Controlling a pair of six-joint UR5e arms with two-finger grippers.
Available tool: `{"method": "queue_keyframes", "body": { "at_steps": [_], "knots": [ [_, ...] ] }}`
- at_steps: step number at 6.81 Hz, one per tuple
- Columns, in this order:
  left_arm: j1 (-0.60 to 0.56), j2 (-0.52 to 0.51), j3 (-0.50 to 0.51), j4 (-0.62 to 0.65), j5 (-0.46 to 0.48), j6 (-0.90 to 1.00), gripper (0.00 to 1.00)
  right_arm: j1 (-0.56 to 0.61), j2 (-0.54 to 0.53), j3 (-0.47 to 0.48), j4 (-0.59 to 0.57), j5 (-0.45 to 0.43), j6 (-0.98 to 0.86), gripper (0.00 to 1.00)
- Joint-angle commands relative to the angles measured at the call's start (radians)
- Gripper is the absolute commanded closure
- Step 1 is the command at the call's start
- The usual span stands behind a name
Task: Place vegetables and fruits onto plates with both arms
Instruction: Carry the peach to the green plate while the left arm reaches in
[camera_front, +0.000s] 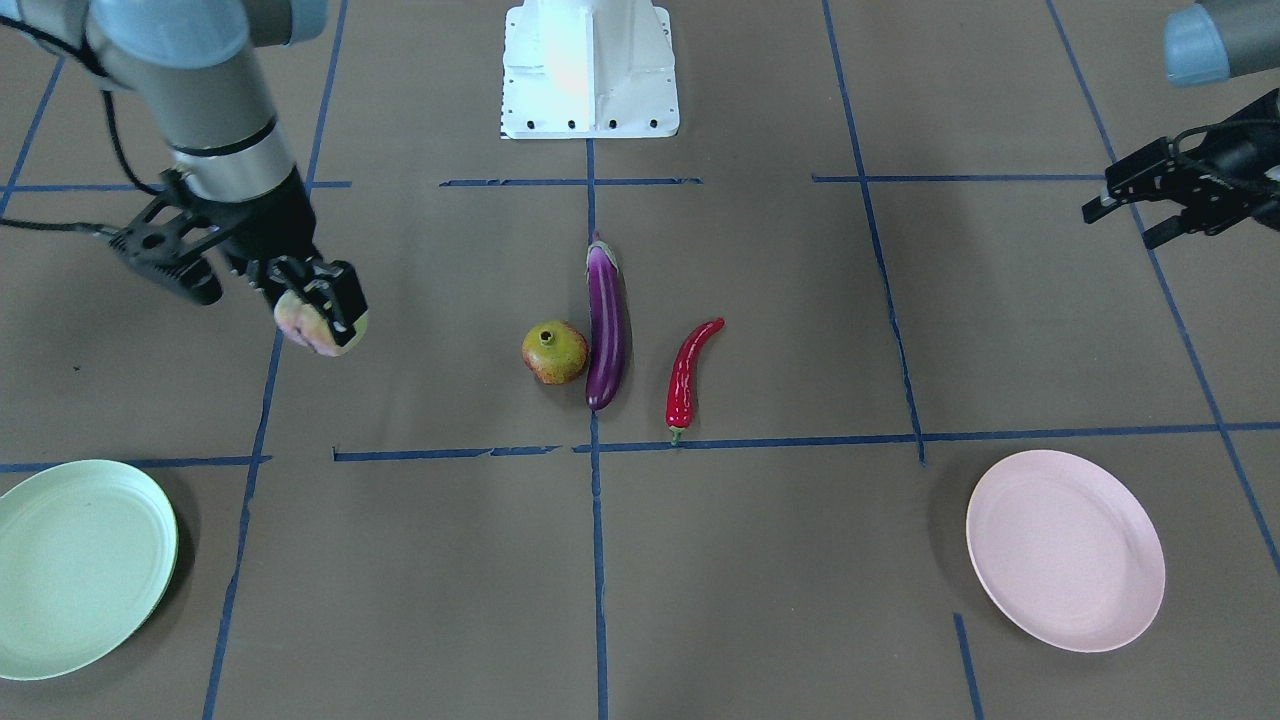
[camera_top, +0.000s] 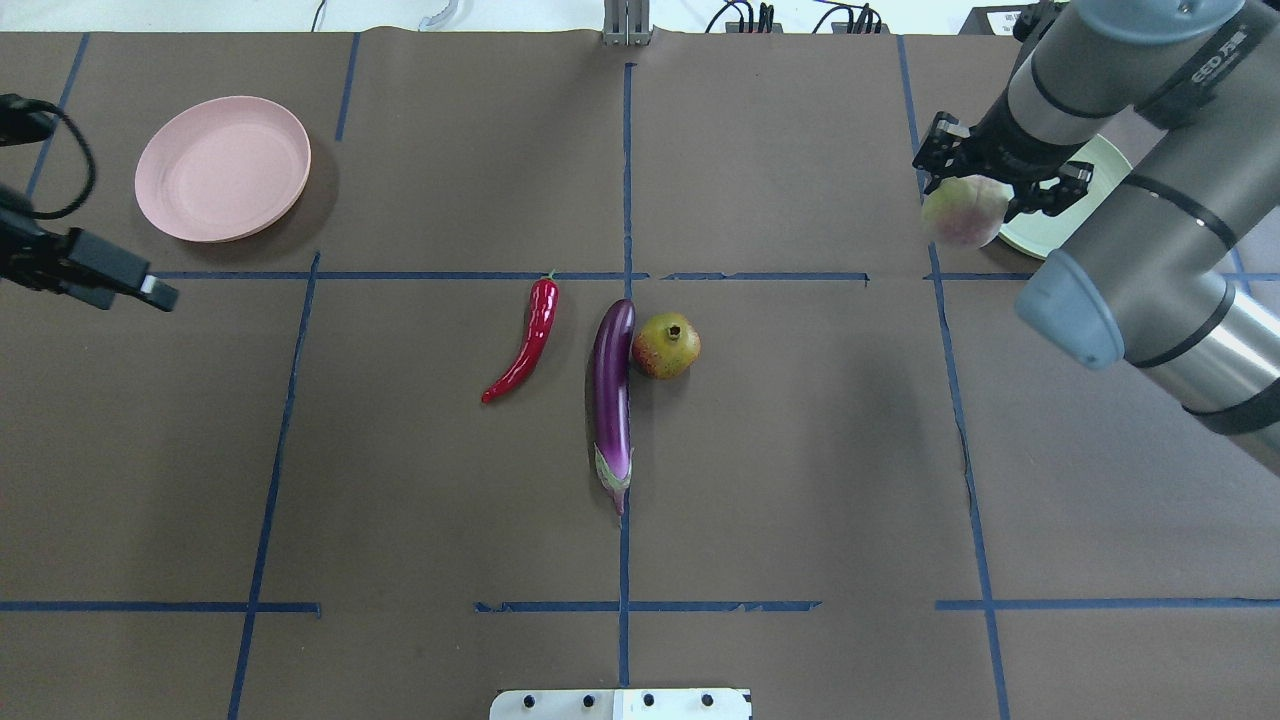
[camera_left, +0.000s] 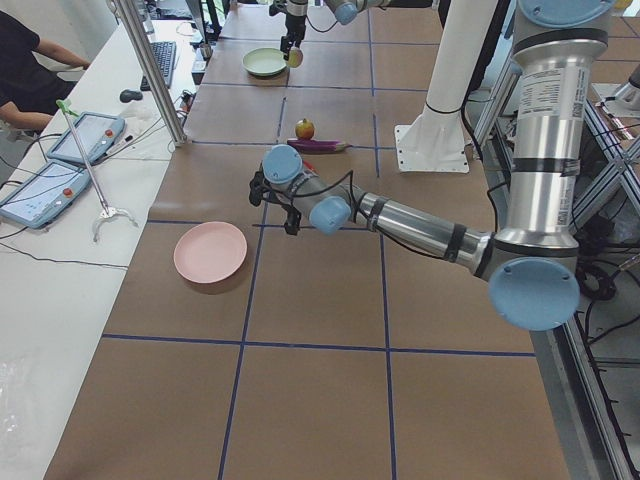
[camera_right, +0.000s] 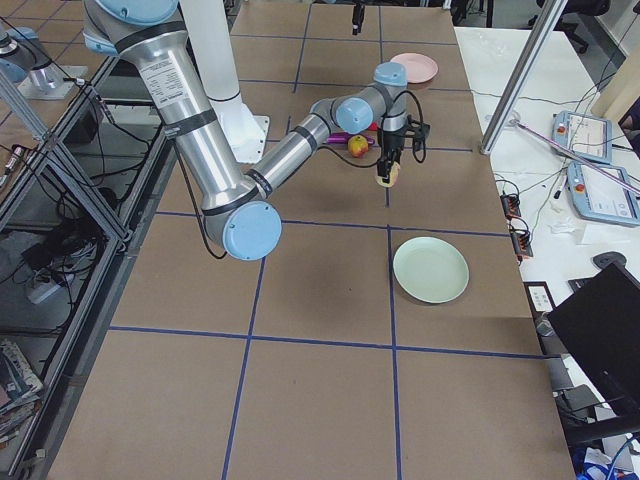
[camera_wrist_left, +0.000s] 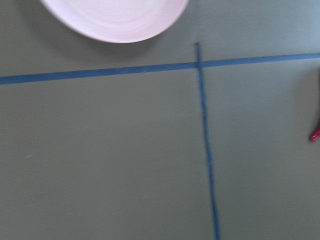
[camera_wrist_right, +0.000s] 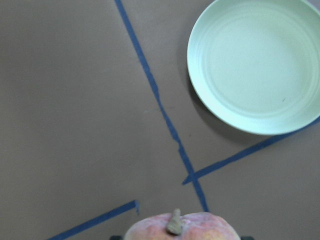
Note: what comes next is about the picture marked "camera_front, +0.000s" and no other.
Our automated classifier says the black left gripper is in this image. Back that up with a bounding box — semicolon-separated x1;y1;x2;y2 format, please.
1142;88;1277;250

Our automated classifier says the purple eggplant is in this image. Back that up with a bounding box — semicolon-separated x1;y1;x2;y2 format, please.
585;232;628;413

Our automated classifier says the pink plate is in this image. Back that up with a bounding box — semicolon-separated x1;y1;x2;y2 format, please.
965;448;1167;653

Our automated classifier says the light green plate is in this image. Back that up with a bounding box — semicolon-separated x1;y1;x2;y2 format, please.
1;459;179;682

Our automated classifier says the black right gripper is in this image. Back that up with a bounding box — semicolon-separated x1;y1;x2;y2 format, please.
210;167;367;346

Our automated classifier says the pale pink peach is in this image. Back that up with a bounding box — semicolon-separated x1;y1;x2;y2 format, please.
273;290;369;357

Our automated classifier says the red-green pomegranate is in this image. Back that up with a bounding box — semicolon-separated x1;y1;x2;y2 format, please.
521;320;589;386

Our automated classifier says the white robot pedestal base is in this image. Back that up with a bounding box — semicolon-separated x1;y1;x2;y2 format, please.
500;1;681;140

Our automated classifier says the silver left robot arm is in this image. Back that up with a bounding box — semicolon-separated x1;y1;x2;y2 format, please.
1143;1;1279;249

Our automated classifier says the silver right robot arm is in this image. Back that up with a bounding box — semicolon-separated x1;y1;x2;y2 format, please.
3;1;369;357

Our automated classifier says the red chili pepper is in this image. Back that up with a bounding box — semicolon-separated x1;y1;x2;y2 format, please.
666;316;724;447

